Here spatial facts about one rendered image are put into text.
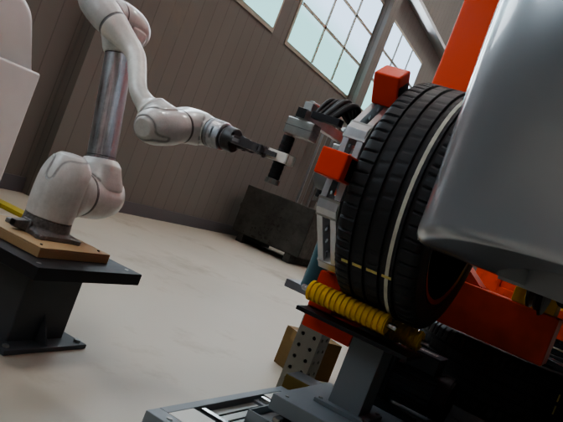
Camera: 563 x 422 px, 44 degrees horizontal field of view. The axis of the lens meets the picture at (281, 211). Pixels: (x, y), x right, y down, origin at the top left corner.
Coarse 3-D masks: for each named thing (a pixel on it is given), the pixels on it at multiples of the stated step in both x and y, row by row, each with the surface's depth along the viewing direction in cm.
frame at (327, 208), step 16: (368, 112) 185; (384, 112) 184; (352, 128) 180; (368, 128) 179; (352, 144) 182; (320, 208) 181; (336, 208) 179; (320, 224) 185; (336, 224) 181; (320, 240) 189; (320, 256) 193
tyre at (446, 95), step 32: (416, 96) 178; (448, 96) 179; (384, 128) 172; (416, 128) 170; (448, 128) 169; (384, 160) 169; (416, 160) 166; (352, 192) 172; (384, 192) 167; (416, 192) 164; (352, 224) 172; (384, 224) 168; (416, 224) 163; (352, 256) 177; (384, 256) 170; (416, 256) 165; (352, 288) 186; (416, 288) 171; (416, 320) 182
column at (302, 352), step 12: (300, 324) 269; (300, 336) 268; (312, 336) 266; (324, 336) 267; (300, 348) 268; (312, 348) 265; (324, 348) 272; (288, 360) 269; (300, 360) 267; (312, 360) 265; (288, 372) 268; (312, 372) 270; (276, 384) 270
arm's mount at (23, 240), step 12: (0, 216) 225; (0, 228) 209; (12, 228) 214; (12, 240) 207; (24, 240) 205; (36, 240) 209; (36, 252) 203; (48, 252) 206; (60, 252) 210; (72, 252) 215; (84, 252) 220; (96, 252) 228
